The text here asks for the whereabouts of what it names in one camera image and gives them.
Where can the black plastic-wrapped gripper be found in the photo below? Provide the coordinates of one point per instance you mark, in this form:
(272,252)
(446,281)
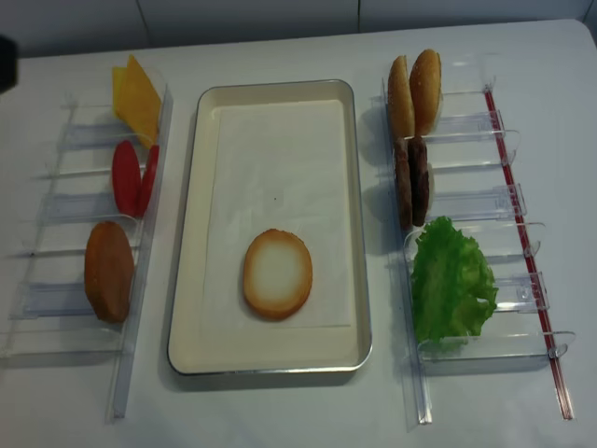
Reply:
(8,64)

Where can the toasted bun bottom slice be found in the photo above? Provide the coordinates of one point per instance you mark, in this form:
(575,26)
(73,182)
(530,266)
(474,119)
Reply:
(277,274)

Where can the rear yellow cheese slice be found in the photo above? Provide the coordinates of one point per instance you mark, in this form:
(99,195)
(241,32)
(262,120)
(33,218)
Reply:
(118,74)

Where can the yellow cheese slice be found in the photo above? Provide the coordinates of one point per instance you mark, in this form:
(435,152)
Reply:
(118,74)
(139,104)

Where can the front yellow cheese slice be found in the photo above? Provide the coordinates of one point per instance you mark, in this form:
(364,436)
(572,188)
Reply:
(139,104)

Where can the left red tomato slice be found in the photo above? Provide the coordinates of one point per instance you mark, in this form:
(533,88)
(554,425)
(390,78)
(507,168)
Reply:
(126,178)

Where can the red tomato slice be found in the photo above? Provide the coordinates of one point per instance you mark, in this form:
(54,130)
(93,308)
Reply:
(126,178)
(148,180)

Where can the right red tomato slice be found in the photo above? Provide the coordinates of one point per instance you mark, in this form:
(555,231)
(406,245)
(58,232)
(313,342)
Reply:
(148,180)

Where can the left brown meat patty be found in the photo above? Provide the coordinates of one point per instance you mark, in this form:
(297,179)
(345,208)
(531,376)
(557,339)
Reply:
(402,172)

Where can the brown meat patty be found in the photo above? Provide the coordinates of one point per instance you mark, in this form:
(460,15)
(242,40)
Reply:
(419,179)
(402,172)

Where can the right brown meat patty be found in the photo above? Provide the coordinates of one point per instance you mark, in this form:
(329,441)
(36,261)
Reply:
(419,179)

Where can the green lettuce leaf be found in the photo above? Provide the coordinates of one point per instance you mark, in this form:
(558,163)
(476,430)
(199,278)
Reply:
(452,285)

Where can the brown bun half left rack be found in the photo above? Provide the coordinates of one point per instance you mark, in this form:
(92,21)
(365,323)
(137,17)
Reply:
(109,268)

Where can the left clear acrylic rack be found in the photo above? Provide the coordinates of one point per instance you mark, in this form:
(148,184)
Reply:
(59,187)

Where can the clear acrylic rack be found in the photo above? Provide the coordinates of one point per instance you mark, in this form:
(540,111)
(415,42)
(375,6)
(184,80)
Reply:
(59,187)
(470,156)

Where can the cream metal baking tray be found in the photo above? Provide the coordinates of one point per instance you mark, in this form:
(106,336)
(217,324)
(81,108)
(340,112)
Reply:
(196,347)

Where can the white paper tray liner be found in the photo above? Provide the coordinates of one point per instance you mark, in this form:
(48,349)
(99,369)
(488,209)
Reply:
(280,166)

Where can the left golden bun top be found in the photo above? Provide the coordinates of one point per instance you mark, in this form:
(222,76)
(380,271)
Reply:
(400,105)

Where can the golden bun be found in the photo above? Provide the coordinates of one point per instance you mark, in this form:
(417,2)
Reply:
(425,89)
(400,105)

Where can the right golden bun top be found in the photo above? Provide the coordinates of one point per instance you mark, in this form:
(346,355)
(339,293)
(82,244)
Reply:
(425,89)

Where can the right clear acrylic rack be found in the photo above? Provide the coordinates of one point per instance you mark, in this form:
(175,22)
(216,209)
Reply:
(470,156)

